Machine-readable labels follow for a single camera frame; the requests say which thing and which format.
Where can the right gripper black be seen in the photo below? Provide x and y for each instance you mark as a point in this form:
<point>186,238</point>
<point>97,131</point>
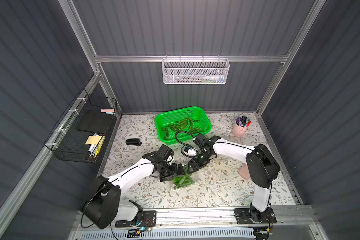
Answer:
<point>195,162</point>

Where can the green plastic basket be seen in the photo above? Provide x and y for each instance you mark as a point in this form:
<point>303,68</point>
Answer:
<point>169,118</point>

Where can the pink case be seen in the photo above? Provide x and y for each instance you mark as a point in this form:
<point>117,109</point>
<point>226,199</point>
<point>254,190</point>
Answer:
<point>244,172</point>

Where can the black wire wall basket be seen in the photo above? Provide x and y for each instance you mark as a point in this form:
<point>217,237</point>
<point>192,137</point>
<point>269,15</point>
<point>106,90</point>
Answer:
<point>83,132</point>

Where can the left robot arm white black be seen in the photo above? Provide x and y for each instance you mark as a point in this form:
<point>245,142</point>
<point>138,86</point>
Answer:
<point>103,204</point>

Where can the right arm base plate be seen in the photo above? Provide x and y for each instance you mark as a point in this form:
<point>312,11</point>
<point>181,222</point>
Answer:
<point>252,215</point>

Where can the clear pepper container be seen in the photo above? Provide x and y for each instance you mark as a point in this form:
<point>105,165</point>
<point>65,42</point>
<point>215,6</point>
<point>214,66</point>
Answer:
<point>184,181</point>

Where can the green pepper long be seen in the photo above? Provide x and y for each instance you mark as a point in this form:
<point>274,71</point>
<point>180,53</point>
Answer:
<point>192,120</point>

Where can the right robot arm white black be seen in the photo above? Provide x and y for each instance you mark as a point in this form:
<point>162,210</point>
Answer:
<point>262,167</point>

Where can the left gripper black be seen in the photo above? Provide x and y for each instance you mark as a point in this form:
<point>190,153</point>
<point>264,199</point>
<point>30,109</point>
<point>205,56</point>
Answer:
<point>170,172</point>

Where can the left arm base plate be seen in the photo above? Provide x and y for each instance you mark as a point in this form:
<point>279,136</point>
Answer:
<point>143,219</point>

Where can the black notebook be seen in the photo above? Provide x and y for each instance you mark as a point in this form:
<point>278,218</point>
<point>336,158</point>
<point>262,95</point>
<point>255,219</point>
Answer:
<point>95,122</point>

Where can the white wire wall basket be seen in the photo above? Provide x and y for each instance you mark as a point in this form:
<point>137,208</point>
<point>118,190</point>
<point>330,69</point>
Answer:
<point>195,71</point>

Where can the black stapler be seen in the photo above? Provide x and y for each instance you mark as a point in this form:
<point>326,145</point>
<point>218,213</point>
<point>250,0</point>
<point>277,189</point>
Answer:
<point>133,142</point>

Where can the pink pen cup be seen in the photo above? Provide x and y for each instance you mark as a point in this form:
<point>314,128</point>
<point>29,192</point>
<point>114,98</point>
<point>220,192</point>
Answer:
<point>241,126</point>

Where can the yellow sticky notes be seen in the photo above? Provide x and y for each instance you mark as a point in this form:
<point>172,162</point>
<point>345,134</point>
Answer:
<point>93,140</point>

